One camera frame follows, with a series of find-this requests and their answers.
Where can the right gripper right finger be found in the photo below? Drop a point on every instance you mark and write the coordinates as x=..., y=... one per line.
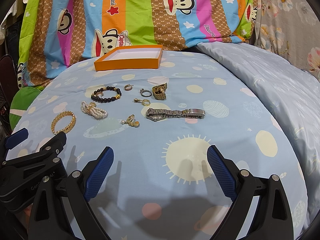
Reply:
x=272, y=218

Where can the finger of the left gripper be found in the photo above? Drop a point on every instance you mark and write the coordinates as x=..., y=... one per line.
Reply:
x=16, y=138
x=51, y=148

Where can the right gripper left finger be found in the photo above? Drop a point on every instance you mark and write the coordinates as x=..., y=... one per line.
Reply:
x=49, y=219

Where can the gold cuff bangle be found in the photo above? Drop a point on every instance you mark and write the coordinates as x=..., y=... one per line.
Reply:
x=63, y=122

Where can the green plush pillow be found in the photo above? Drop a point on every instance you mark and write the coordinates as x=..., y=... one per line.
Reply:
x=20, y=103

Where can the gold pearl earrings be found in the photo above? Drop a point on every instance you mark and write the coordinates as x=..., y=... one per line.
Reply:
x=131, y=121

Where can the light blue planet duvet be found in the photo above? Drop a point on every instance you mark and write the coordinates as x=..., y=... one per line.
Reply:
x=261, y=112

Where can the orange shallow box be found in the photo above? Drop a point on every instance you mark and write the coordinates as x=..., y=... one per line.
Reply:
x=130, y=57

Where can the colourful monkey striped duvet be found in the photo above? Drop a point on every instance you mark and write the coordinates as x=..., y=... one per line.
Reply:
x=56, y=34

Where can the grey floral sheet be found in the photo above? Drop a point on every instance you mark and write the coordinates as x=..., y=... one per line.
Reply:
x=290, y=29

